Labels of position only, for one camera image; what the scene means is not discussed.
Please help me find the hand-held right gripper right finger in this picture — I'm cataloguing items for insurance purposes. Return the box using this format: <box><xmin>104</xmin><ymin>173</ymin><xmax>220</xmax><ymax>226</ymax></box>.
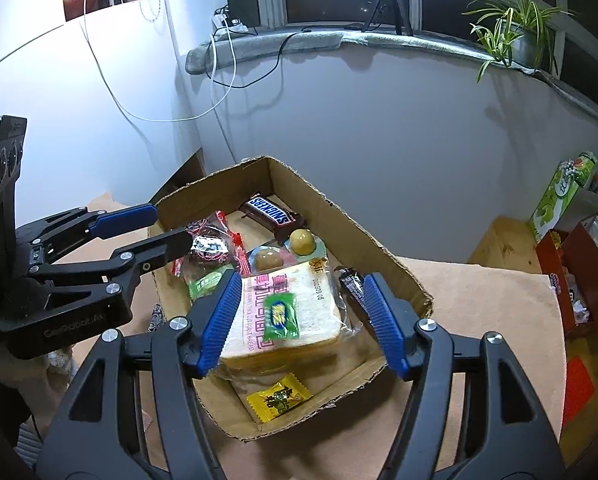
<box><xmin>361</xmin><ymin>272</ymin><xmax>565</xmax><ymax>480</ymax></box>

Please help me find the sliced bread packet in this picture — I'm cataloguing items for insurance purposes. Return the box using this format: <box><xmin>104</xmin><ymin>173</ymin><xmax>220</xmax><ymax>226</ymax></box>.
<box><xmin>219</xmin><ymin>259</ymin><xmax>365</xmax><ymax>386</ymax></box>

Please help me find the brown chocolate bar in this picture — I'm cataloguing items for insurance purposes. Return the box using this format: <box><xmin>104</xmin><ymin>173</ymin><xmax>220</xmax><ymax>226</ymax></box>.
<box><xmin>238</xmin><ymin>192</ymin><xmax>310</xmax><ymax>245</ymax></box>

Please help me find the red date snack packet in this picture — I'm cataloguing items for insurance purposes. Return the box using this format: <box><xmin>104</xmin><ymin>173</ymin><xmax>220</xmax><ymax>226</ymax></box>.
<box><xmin>171</xmin><ymin>211</ymin><xmax>252</xmax><ymax>277</ymax></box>

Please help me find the green juice carton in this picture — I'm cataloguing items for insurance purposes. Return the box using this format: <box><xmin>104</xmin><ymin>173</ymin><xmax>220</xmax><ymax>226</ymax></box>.
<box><xmin>528</xmin><ymin>151</ymin><xmax>598</xmax><ymax>243</ymax></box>

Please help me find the blue rimmed jelly cup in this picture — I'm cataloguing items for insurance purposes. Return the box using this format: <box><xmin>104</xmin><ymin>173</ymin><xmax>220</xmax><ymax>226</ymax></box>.
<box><xmin>249</xmin><ymin>246</ymin><xmax>285</xmax><ymax>273</ymax></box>

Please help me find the person's left forearm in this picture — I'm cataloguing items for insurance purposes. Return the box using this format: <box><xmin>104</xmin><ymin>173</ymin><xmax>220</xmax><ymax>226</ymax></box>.
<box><xmin>0</xmin><ymin>345</ymin><xmax>80</xmax><ymax>402</ymax></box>

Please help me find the dark candy packet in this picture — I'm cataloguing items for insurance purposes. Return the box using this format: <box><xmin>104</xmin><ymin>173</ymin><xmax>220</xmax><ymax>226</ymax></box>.
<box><xmin>336</xmin><ymin>266</ymin><xmax>367</xmax><ymax>311</ymax></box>

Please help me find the potted spider plant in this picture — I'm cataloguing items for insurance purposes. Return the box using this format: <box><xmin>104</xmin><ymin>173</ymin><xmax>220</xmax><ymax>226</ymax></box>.
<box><xmin>462</xmin><ymin>0</ymin><xmax>575</xmax><ymax>83</ymax></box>

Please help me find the orange paper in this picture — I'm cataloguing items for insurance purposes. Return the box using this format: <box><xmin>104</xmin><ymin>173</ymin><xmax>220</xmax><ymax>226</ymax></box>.
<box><xmin>562</xmin><ymin>355</ymin><xmax>596</xmax><ymax>426</ymax></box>

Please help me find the light green candy packet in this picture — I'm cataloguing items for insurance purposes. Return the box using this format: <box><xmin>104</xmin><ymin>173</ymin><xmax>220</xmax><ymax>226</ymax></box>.
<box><xmin>188</xmin><ymin>267</ymin><xmax>230</xmax><ymax>301</ymax></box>

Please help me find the black cable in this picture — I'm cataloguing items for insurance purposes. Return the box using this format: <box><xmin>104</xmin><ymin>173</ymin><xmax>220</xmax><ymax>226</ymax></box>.
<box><xmin>209</xmin><ymin>30</ymin><xmax>311</xmax><ymax>81</ymax></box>

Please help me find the white power strip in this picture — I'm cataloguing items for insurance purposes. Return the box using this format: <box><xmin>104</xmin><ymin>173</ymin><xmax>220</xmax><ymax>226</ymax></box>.
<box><xmin>211</xmin><ymin>7</ymin><xmax>250</xmax><ymax>36</ymax></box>

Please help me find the green yellow candy packet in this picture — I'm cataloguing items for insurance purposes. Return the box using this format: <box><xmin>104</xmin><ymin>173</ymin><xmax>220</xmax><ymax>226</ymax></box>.
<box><xmin>265</xmin><ymin>294</ymin><xmax>300</xmax><ymax>341</ymax></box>

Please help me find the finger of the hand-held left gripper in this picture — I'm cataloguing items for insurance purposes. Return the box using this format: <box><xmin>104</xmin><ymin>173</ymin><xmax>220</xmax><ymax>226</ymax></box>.
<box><xmin>16</xmin><ymin>203</ymin><xmax>159</xmax><ymax>257</ymax></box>
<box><xmin>33</xmin><ymin>227</ymin><xmax>195</xmax><ymax>287</ymax></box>

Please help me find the red cardboard box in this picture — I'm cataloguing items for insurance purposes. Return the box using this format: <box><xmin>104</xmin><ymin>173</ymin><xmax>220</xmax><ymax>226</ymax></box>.
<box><xmin>535</xmin><ymin>220</ymin><xmax>598</xmax><ymax>343</ymax></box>

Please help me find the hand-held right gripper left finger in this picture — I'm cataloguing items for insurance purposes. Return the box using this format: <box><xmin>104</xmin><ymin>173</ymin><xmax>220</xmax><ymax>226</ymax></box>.
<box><xmin>39</xmin><ymin>272</ymin><xmax>245</xmax><ymax>480</ymax></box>

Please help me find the white cable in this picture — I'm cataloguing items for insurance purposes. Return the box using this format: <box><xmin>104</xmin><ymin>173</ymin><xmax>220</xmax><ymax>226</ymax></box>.
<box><xmin>79</xmin><ymin>10</ymin><xmax>237</xmax><ymax>122</ymax></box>

